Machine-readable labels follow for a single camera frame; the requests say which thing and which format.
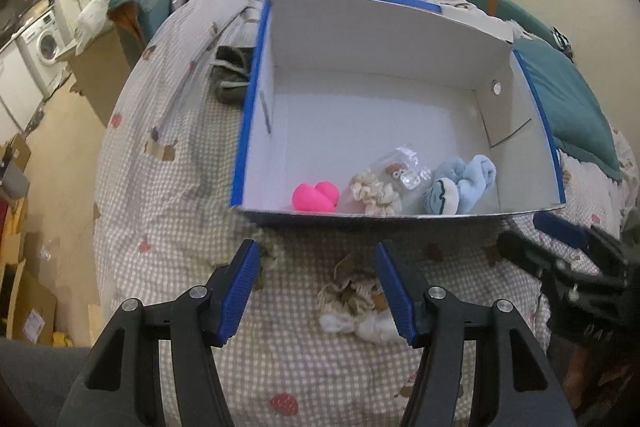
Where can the flat cardboard boxes on floor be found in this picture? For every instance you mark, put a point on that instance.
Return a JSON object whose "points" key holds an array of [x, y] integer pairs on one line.
{"points": [[27, 307]]}

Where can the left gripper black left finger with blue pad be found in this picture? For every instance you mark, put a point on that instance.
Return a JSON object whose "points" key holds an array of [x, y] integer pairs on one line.
{"points": [[119, 384]]}

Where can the checkered bed sheet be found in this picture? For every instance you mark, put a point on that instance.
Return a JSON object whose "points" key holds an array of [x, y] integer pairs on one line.
{"points": [[164, 221]]}

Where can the beige and white scrunchie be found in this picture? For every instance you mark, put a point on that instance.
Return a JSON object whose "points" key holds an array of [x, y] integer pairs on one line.
{"points": [[356, 305]]}

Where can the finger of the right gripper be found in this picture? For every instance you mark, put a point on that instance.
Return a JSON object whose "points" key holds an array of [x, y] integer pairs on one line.
{"points": [[533, 258], [612, 257]]}

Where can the clear plastic bag with toy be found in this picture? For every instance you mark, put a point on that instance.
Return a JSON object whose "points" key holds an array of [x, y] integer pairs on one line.
{"points": [[403, 169]]}

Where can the white washing machine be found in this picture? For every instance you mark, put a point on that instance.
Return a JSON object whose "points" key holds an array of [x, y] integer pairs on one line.
{"points": [[40, 43]]}

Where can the white cardboard box blue edges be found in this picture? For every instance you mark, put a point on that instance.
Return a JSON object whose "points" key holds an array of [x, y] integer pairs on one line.
{"points": [[337, 84]]}

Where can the yellow object on floor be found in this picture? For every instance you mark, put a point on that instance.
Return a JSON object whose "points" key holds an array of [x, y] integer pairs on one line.
{"points": [[60, 339]]}

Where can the pink rubber duck toy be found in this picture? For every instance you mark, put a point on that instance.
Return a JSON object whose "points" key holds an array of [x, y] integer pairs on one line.
{"points": [[321, 198]]}

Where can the cream ruffled scrunchie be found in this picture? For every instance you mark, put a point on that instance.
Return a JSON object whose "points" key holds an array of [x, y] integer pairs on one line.
{"points": [[379, 199]]}

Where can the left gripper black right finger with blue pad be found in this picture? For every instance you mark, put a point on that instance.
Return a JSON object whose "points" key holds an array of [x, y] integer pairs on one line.
{"points": [[514, 383]]}

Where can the teal blanket with orange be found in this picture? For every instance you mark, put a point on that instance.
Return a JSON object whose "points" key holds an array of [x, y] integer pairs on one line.
{"points": [[136, 22]]}

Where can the teal pillow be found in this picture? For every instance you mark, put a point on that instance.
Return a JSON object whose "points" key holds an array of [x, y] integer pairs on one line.
{"points": [[576, 119]]}

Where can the light blue fluffy sock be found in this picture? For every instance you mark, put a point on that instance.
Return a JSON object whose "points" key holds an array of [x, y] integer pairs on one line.
{"points": [[459, 185]]}

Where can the brown cardboard box by bed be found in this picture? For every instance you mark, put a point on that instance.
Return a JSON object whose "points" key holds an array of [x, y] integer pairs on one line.
{"points": [[101, 72]]}

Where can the dark grey sock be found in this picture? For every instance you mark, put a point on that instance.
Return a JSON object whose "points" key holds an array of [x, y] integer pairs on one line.
{"points": [[230, 74]]}

